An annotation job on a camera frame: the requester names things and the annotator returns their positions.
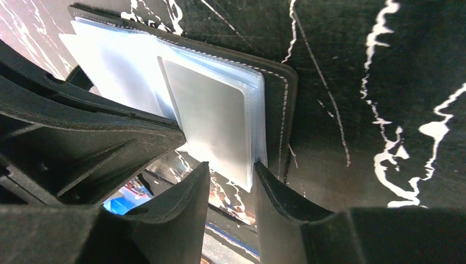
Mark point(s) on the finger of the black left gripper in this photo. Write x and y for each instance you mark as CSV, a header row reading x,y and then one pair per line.
x,y
61,144

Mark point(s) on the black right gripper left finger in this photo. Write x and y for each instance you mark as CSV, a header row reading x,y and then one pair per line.
x,y
166,229

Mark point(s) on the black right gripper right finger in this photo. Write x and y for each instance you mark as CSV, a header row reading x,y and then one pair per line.
x,y
291,229

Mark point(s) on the silver card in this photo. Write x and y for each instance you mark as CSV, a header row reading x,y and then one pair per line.
x,y
212,116

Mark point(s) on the black card holder wallet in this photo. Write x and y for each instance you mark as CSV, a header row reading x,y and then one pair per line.
x,y
122,56

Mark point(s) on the black marbled table mat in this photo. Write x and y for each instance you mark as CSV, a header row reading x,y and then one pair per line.
x,y
380,103

